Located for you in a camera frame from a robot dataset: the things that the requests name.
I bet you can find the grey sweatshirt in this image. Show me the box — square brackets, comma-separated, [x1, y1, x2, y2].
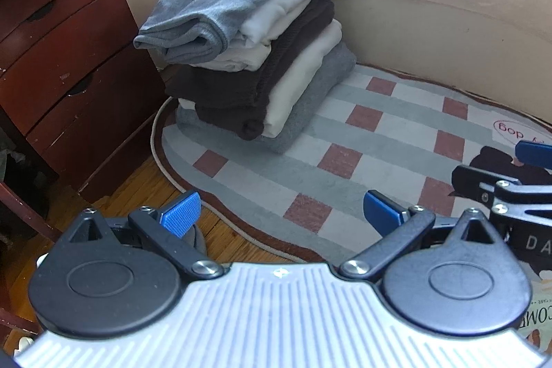
[134, 0, 268, 64]

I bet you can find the checkered red grey rug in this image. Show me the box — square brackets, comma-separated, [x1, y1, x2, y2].
[151, 65, 551, 262]

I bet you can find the dark brown folded garment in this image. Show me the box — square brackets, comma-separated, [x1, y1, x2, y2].
[166, 0, 335, 141]

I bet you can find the grey folded garment bottom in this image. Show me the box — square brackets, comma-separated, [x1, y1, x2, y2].
[176, 41, 356, 154]

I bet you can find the red wooden drawer cabinet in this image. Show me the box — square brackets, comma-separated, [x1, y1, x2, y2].
[1, 0, 165, 202]

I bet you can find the cream folded garment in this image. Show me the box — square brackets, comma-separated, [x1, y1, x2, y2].
[178, 20, 356, 141]

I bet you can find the white folded garment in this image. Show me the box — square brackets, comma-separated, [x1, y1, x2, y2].
[199, 0, 312, 73]

